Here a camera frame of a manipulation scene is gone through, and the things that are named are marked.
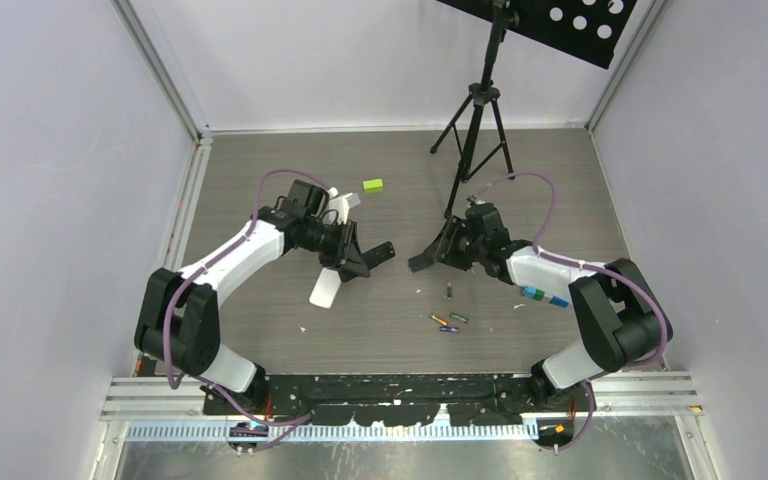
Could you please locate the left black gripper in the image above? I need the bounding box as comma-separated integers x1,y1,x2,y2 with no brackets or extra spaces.
302,219,369,278

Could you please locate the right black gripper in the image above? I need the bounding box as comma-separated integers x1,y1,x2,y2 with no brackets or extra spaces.
423,215,487,272

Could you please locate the black remote control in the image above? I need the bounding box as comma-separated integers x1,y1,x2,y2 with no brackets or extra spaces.
362,241,396,270

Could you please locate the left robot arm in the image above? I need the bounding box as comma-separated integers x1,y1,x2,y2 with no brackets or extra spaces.
134,180,373,414

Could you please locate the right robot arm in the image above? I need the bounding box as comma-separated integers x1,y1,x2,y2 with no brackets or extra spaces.
408,203,673,411

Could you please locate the white remote control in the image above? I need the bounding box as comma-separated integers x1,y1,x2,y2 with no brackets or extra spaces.
309,268,342,309

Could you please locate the blue green lego block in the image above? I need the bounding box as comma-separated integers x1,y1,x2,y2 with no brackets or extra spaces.
521,286,569,308

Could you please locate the black tripod stand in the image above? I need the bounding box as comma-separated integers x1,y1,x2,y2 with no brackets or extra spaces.
429,1,519,219

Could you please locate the black perforated board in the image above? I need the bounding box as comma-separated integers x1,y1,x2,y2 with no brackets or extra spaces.
442,0,637,69

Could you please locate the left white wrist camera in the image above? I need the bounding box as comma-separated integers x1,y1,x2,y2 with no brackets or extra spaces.
321,187,361,224

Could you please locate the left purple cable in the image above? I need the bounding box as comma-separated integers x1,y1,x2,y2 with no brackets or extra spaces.
161,169,332,452

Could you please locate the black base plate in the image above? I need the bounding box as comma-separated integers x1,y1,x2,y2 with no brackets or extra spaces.
201,373,595,427

